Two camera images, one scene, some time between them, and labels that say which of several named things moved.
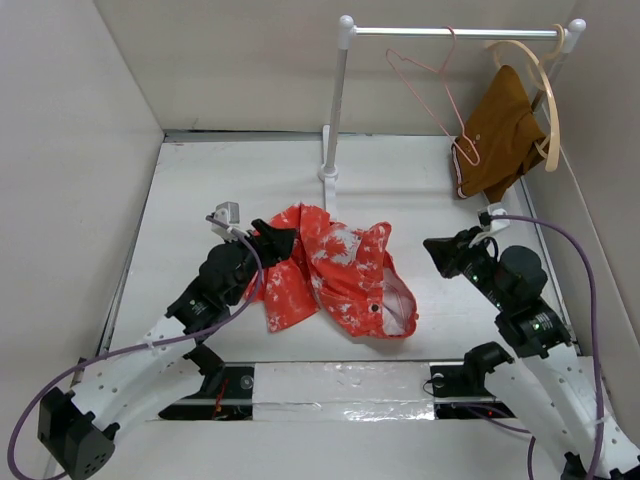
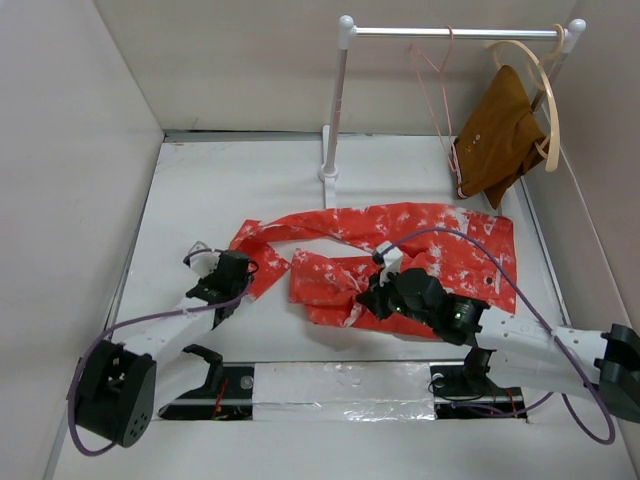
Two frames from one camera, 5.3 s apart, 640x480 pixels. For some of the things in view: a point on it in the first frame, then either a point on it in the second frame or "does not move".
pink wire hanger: x=458 y=117 → x=455 y=165
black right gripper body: x=475 y=263 → x=388 y=298
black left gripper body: x=257 y=247 → x=242 y=286
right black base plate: x=456 y=397 does not move
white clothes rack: x=328 y=174 does not move
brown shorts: x=501 y=137 does not move
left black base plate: x=234 y=400 does not move
